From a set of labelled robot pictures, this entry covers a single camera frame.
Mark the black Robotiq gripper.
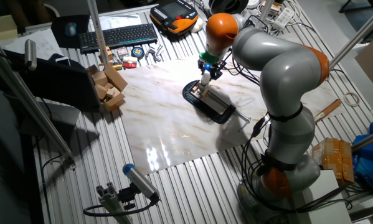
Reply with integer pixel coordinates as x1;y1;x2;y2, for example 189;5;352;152
197;59;224;82

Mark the wooden handle hammer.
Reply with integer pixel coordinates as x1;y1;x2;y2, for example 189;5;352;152
313;98;343;124

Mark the silver camera on bar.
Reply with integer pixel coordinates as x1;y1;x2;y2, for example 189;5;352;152
24;39;38;72

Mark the white red pipe valve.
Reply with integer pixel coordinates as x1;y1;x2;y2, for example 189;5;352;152
122;55;138;70

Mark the brass pipe fitting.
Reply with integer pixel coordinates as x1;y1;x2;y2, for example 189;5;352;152
98;62;124;71

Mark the black mouse pad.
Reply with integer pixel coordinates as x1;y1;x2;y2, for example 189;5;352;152
50;14;91;49

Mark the blue bag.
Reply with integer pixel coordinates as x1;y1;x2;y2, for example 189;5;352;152
352;120;373;192

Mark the short aluminium profile stand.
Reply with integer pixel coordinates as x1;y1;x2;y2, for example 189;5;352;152
95;181;135;224

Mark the black iron C-clamp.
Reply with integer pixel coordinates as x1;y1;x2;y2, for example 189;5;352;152
182;79;252;132

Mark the black laptop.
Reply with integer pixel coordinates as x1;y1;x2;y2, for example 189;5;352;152
1;49;102;138

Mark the silver metal pipe fitting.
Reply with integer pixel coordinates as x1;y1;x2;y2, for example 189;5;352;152
144;44;166;63

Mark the white paper sheet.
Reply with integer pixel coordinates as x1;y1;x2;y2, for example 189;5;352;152
3;28;64;62

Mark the black round device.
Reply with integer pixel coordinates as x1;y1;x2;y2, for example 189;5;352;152
209;0;250;16

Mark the white light bulb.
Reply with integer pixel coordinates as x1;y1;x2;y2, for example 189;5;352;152
200;72;212;86

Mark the black camera cable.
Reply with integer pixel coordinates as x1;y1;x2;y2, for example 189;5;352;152
82;198;159;218

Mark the thin pale ring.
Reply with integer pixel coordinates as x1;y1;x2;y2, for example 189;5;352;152
343;91;361;108

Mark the marble pattern mat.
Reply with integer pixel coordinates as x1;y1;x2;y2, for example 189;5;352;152
117;55;346;176

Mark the small red white box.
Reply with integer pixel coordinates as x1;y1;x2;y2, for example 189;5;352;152
115;46;130;60

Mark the aluminium profile post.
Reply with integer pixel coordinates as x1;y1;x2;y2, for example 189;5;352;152
350;127;373;154
328;1;373;71
86;0;110;68
257;0;275;24

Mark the white power strip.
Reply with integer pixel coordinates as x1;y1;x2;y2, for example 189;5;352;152
271;6;296;32

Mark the taped cardboard package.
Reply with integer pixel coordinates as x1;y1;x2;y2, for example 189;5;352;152
311;137;356;188

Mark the black keyboard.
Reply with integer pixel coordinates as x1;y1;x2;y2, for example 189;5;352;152
78;22;159;55

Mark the silver camera blue cap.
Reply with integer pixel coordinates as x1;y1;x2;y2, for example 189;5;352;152
121;162;161;202

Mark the black blue tape measure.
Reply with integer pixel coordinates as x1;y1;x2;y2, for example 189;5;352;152
130;46;146;62

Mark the dark computer mouse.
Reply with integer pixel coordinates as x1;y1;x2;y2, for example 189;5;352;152
64;22;78;38

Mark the orange black teach pendant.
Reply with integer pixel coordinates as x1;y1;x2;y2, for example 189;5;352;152
149;0;200;35

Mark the white egg-shaped object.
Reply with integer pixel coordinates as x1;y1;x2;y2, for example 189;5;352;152
191;16;205;34

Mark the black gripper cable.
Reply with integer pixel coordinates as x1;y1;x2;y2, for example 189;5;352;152
222;52;262;86

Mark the long aluminium bar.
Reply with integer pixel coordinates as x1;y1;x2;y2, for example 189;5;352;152
0;43;77;170

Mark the tan cardboard box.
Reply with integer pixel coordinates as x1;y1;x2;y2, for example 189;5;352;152
0;14;19;45

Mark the open cardboard box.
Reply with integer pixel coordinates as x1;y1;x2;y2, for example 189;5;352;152
85;64;129;113

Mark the printed paper sheet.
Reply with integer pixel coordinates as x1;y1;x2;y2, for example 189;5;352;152
89;12;151;32

